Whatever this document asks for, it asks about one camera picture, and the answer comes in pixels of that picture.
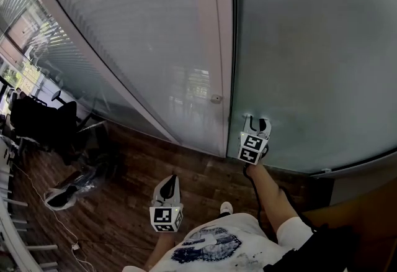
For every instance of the black body-worn device pack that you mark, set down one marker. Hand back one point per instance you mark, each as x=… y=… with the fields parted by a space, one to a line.
x=328 y=249

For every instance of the large brown cardboard sheet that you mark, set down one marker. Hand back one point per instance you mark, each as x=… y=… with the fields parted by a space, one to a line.
x=366 y=211

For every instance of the person's right forearm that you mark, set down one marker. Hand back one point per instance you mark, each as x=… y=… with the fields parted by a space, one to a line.
x=273 y=199

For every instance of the round blind adjustment knob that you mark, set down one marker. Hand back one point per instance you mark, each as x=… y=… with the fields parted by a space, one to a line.
x=216 y=98

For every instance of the white shoe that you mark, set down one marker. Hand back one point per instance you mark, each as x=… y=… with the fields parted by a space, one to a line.
x=226 y=207

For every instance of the white metal rack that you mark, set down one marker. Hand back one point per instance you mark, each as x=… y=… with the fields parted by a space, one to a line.
x=12 y=233

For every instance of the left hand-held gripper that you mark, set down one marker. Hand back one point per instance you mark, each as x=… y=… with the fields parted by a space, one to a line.
x=164 y=218

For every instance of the white printed T-shirt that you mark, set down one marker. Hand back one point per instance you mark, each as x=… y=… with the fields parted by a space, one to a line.
x=223 y=249

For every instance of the narrow blinds glass partition panel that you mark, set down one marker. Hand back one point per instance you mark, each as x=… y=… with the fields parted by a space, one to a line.
x=139 y=31

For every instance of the frosted glass door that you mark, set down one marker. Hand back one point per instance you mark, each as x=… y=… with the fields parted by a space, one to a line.
x=310 y=47

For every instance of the black office chair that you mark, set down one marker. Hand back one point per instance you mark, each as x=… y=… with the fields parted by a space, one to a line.
x=43 y=125

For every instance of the person's left forearm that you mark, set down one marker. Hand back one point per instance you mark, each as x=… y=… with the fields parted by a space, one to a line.
x=161 y=249

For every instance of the black trousers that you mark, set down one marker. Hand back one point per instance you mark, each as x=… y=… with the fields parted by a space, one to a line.
x=224 y=215

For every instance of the wide blinds glass partition panel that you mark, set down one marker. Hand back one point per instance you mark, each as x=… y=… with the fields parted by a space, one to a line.
x=46 y=41

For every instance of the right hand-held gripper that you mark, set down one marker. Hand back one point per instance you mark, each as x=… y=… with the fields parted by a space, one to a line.
x=251 y=148

